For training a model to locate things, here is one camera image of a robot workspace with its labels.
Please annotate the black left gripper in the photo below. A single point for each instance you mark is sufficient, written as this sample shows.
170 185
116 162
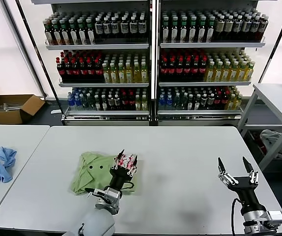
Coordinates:
119 179

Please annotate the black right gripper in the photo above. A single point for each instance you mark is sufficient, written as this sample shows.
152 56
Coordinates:
246 194

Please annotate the green shirt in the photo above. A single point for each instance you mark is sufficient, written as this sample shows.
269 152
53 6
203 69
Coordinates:
96 177

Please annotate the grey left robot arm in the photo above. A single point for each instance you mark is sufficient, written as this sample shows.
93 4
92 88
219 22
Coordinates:
99 223

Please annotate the grey cloth pile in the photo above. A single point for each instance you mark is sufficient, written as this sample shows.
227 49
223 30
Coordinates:
271 140

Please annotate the small red cap cola bottle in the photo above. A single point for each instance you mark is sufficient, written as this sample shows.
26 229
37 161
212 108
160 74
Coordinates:
130 103
224 102
217 102

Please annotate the small white cap dark bottle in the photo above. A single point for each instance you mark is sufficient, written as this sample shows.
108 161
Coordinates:
104 103
196 102
97 103
110 103
210 102
190 102
116 103
203 102

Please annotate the small yellow juice bottle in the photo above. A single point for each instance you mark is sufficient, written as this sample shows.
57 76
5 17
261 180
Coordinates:
144 103
230 102
237 102
137 103

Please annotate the small blue water bottle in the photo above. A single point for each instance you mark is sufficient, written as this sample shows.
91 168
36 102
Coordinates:
70 103
168 102
161 102
77 103

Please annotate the small green water bottle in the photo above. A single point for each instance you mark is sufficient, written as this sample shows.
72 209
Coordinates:
183 102
84 103
176 102

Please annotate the white paper scrap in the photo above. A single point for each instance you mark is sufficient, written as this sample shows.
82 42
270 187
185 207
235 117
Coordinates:
55 111

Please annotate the grey beverage shelf unit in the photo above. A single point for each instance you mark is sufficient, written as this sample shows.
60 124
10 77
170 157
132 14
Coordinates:
211 45
96 46

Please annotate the open cardboard box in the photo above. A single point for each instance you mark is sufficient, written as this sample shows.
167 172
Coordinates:
5 116

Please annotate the green cap tea bottle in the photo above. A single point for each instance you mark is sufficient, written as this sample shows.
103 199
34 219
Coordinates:
48 34
81 34
165 32
174 32
192 32
64 34
183 32
210 32
90 34
201 32
73 34
56 34

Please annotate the blue label dark bottle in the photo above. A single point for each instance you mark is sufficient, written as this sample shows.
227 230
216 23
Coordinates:
237 27
142 27
115 28
124 27
107 28
254 27
245 27
263 26
133 27
99 28

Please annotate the black slanted metal pole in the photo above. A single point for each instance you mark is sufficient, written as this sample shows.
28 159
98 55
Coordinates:
277 43
32 38

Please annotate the beige label dark bottle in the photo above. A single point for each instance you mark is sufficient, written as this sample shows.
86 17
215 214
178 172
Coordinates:
219 27
228 27

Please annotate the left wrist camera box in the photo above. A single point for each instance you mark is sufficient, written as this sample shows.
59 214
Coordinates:
109 195

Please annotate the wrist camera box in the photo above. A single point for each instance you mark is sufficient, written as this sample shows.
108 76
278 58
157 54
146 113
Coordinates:
276 217
109 195

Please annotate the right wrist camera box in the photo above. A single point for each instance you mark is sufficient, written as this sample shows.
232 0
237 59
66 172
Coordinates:
276 217

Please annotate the grey metal frame table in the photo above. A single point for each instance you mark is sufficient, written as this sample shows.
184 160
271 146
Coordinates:
277 98

